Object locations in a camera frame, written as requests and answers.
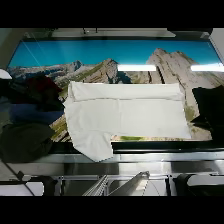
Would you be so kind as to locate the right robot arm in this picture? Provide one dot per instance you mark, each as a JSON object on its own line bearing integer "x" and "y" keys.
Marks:
{"x": 200, "y": 184}

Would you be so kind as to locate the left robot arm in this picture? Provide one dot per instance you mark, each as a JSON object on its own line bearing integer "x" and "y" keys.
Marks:
{"x": 20, "y": 188}

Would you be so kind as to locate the white shirt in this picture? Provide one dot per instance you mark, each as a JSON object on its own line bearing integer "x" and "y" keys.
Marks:
{"x": 126, "y": 113}

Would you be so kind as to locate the dark red garment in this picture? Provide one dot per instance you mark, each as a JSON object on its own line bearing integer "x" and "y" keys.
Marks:
{"x": 43, "y": 87}

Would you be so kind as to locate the blue garment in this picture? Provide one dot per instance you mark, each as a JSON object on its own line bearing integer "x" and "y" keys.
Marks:
{"x": 31, "y": 113}

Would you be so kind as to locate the black garment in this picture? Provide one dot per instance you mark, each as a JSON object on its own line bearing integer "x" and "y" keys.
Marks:
{"x": 210, "y": 106}

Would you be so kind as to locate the silver frame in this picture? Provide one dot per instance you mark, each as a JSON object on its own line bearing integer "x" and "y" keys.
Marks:
{"x": 133, "y": 166}

